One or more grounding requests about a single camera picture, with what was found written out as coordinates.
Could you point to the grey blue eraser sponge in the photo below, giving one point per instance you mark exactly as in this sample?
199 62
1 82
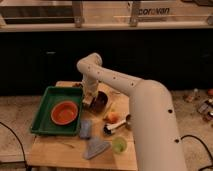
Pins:
85 129

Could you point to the metal measuring cup black handle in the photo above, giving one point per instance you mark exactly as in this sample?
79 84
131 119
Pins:
110 129

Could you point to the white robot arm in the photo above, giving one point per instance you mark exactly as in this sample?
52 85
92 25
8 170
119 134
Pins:
153 121

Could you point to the green plastic cup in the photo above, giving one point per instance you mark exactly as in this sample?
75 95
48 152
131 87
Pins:
119 145

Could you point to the dark purple bowl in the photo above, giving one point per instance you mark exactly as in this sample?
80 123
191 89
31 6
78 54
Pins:
99 103

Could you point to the grey triangular cloth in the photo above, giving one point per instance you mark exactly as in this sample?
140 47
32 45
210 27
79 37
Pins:
95 146

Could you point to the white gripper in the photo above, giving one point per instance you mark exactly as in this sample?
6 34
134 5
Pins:
89 91

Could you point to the green plastic tray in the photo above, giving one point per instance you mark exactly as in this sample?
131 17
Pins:
42 123

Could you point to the clutter on floor right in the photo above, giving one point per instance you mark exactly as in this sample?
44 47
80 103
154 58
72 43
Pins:
205 108

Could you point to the wooden shelf frame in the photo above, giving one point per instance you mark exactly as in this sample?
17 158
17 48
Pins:
71 15

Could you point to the orange bowl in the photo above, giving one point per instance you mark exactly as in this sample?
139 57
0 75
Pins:
64 112

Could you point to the dark food item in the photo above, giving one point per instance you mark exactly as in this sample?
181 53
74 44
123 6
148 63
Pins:
78 85

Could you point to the orange fruit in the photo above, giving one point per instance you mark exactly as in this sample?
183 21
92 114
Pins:
112 117

